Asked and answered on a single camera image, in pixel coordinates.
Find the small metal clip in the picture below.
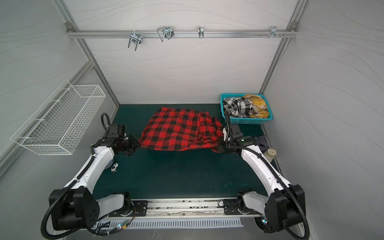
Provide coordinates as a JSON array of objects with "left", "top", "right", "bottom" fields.
[{"left": 111, "top": 163, "right": 119, "bottom": 173}]

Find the metal hook bracket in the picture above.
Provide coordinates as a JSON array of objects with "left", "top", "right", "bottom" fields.
[{"left": 260, "top": 27, "right": 287, "bottom": 39}]

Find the white slotted cable duct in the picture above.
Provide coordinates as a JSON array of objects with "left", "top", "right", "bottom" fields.
[{"left": 92, "top": 218, "right": 244, "bottom": 231}]

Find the horizontal aluminium rail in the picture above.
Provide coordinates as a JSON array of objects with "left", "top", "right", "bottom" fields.
[{"left": 67, "top": 29, "right": 299, "bottom": 39}]

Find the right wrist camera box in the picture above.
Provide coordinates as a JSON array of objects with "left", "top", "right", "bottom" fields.
[{"left": 229, "top": 124, "right": 244, "bottom": 140}]

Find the yellow plaid shirt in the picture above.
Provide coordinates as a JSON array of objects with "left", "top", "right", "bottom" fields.
[{"left": 244, "top": 95, "right": 270, "bottom": 119}]

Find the blue white ceramic bowl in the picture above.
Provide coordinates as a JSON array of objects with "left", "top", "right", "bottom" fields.
[{"left": 104, "top": 159, "right": 114, "bottom": 170}]

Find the metal u-bolt clamp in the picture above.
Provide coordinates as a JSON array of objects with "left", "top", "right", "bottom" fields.
[
  {"left": 157, "top": 26, "right": 175, "bottom": 42},
  {"left": 128, "top": 33, "right": 142, "bottom": 51}
]

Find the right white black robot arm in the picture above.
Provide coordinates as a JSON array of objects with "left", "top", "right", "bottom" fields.
[{"left": 218, "top": 111, "right": 310, "bottom": 240}]

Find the dark grey plastic part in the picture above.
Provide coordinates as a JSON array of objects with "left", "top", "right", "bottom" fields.
[{"left": 256, "top": 135, "right": 270, "bottom": 153}]

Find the red black plaid shirt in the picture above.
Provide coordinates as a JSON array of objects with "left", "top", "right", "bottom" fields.
[{"left": 139, "top": 108, "right": 224, "bottom": 152}]

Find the grey black plaid shirt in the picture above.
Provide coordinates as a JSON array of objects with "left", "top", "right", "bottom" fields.
[{"left": 222, "top": 97, "right": 254, "bottom": 118}]

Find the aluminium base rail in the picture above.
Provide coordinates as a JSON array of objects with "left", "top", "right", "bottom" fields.
[{"left": 98, "top": 196, "right": 271, "bottom": 221}]

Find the small metal bracket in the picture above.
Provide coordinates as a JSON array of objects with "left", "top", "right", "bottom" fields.
[{"left": 198, "top": 26, "right": 204, "bottom": 39}]

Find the white wire basket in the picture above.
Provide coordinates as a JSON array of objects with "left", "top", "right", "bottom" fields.
[{"left": 10, "top": 80, "right": 106, "bottom": 156}]

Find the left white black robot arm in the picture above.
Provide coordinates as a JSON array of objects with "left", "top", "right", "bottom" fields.
[{"left": 41, "top": 113, "right": 139, "bottom": 240}]

